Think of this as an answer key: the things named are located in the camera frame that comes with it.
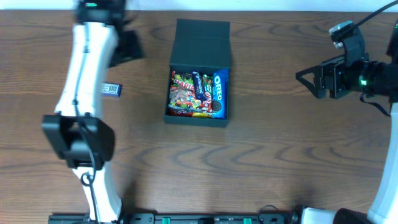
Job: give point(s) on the small blue silver box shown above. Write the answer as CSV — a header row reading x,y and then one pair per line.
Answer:
x,y
111,89

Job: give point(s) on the red green KitKat bar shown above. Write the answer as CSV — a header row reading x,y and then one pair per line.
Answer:
x,y
207,84

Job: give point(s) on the black Haribo candy bag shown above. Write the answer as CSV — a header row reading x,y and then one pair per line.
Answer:
x,y
182,93

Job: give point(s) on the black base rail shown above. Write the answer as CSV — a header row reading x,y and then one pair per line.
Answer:
x,y
265,218

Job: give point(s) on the black gift box with lid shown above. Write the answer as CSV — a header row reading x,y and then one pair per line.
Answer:
x,y
204,47

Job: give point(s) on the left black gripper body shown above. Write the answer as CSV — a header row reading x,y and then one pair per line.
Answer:
x,y
129,47

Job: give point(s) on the blue Oreo cookie pack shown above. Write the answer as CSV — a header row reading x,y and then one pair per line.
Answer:
x,y
219,93

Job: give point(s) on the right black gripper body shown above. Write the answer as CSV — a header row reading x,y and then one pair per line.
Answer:
x,y
323,81

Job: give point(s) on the purple Dairy Milk bar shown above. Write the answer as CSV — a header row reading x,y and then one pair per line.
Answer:
x,y
198,86

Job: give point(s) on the red Hacks candy bag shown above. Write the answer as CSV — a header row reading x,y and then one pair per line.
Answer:
x,y
180,112

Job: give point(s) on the yellow Hacks candy bag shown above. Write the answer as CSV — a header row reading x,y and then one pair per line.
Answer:
x,y
201,115

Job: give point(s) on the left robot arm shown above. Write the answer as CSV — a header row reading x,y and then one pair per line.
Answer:
x,y
76,130

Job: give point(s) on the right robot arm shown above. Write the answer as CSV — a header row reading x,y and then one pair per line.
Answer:
x,y
345,116

